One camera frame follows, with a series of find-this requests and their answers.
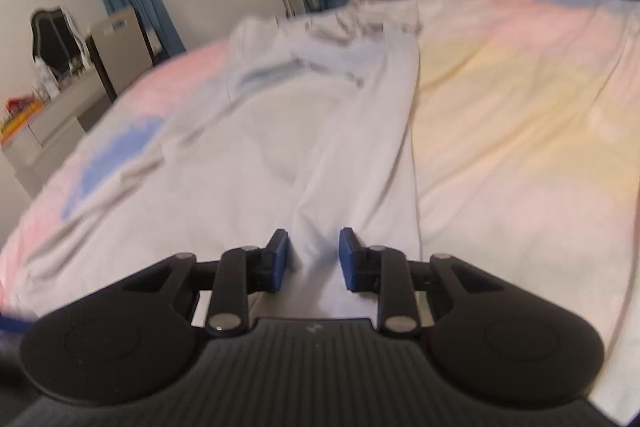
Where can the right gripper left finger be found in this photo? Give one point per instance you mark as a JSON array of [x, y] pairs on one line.
[[239, 273]]

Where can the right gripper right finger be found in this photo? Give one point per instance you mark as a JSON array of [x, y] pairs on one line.
[[387, 273]]

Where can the light grey trousers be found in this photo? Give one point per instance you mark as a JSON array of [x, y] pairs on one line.
[[305, 129]]

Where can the pastel tie-dye bed sheet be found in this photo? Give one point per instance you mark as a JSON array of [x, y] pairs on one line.
[[524, 130]]

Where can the white dressing table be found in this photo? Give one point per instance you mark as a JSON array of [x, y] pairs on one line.
[[42, 145]]

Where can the beige chair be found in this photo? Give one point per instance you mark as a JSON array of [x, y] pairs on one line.
[[119, 50]]

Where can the white lotion bottle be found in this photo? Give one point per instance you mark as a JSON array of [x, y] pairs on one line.
[[50, 84]]

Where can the colourful snack packets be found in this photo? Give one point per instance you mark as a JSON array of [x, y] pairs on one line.
[[18, 112]]

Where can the black framed vanity mirror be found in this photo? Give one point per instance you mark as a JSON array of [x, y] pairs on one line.
[[57, 42]]

